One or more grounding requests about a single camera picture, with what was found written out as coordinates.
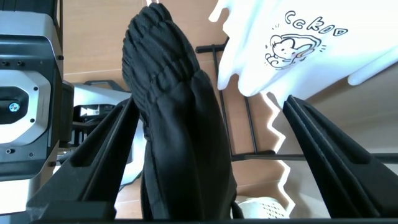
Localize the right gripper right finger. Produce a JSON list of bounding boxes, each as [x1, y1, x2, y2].
[[282, 95, 398, 219]]

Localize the black clothes rack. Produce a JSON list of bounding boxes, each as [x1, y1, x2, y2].
[[195, 36, 398, 165]]

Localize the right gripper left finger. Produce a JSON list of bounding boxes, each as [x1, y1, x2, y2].
[[26, 98, 141, 220]]

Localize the white laundry basket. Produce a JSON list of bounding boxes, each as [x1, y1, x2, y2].
[[234, 195, 292, 220]]

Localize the white printed t-shirt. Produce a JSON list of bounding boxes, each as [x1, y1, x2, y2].
[[208, 0, 398, 109]]

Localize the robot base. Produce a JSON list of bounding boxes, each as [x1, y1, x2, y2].
[[0, 0, 147, 218]]

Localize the beige curtain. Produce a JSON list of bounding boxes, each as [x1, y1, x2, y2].
[[267, 60, 398, 218]]

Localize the black garment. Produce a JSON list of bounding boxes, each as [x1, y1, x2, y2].
[[121, 2, 246, 220]]

